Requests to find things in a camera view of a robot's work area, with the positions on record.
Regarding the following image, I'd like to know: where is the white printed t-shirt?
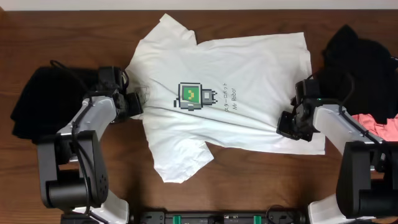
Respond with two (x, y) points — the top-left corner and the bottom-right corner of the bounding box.
(126, 15), (325, 183)

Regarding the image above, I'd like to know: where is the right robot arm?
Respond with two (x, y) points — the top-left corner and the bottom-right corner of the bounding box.
(277, 97), (397, 223)

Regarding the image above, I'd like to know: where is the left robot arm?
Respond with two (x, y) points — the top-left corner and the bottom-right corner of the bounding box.
(36, 88), (142, 223)

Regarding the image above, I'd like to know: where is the black garment right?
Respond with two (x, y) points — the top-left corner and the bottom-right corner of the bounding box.
(317, 25), (397, 124)

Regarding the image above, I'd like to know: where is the black folded garment left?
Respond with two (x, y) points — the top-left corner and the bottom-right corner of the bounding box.
(11, 67), (98, 141)

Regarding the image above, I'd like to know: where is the pink garment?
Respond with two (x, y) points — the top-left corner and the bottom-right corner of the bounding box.
(352, 114), (398, 142)

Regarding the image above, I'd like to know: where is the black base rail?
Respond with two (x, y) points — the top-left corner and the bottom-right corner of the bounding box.
(128, 208), (307, 224)

